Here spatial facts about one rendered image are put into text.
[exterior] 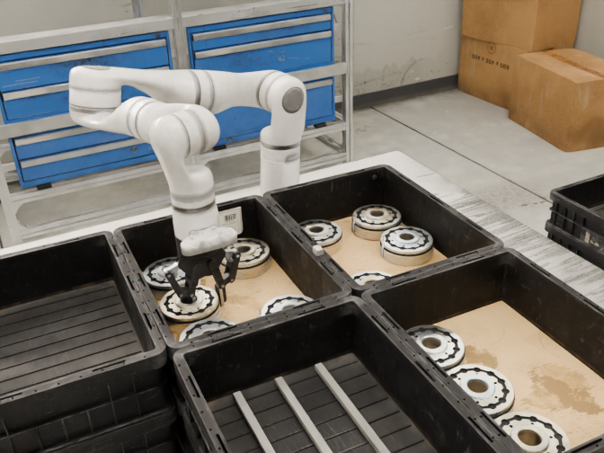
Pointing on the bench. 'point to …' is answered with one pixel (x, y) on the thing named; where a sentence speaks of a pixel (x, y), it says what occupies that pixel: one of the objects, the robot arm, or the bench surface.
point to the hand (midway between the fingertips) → (207, 299)
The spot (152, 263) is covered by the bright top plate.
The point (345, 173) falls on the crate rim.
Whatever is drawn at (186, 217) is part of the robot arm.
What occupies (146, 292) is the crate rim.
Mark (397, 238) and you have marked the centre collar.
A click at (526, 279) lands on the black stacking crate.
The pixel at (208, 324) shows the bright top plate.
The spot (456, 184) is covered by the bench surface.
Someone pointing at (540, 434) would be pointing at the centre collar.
